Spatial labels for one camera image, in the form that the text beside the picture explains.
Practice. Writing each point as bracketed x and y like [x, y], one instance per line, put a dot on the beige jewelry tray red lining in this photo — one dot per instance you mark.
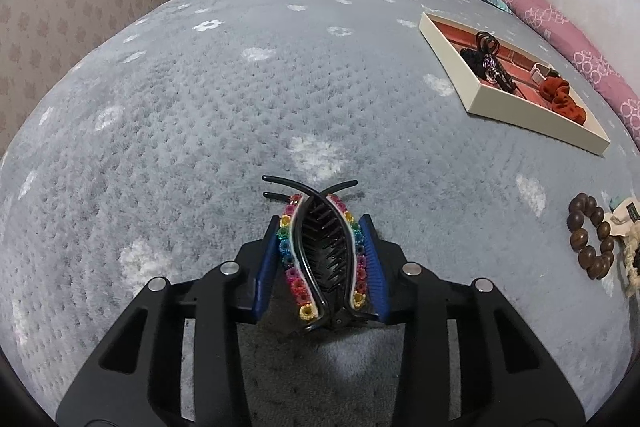
[525, 112]

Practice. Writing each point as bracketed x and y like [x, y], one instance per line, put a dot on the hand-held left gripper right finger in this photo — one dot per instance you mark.
[372, 257]

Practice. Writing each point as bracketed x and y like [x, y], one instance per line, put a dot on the cream ruffled scrunchie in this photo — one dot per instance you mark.
[632, 262]

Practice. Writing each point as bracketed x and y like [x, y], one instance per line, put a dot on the cream headband with dark label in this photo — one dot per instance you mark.
[620, 219]

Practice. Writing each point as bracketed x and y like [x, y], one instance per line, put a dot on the pink patterned bolster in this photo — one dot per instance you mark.
[550, 14]

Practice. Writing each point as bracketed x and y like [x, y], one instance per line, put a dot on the rainbow flower claw hair clip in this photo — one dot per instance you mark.
[320, 247]

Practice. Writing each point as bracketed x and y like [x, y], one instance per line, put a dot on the rust red scrunchie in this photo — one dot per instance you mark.
[562, 99]

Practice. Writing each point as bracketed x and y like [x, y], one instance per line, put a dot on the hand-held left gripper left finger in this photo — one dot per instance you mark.
[270, 257]

